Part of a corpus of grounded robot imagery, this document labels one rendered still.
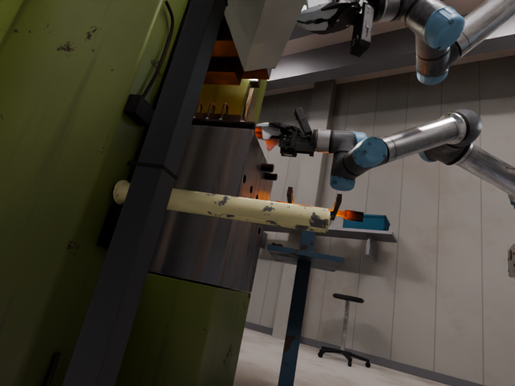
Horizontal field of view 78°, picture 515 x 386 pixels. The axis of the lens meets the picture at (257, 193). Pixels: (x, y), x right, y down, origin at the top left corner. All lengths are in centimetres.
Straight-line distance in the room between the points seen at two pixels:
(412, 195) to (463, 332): 152
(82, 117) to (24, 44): 33
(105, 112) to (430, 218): 377
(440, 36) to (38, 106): 90
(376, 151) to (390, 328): 326
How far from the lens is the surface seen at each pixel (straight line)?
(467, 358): 397
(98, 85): 82
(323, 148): 104
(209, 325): 83
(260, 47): 69
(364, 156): 86
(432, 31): 85
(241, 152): 90
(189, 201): 63
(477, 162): 130
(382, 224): 360
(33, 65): 99
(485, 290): 400
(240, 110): 146
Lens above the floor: 47
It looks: 17 degrees up
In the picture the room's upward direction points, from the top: 12 degrees clockwise
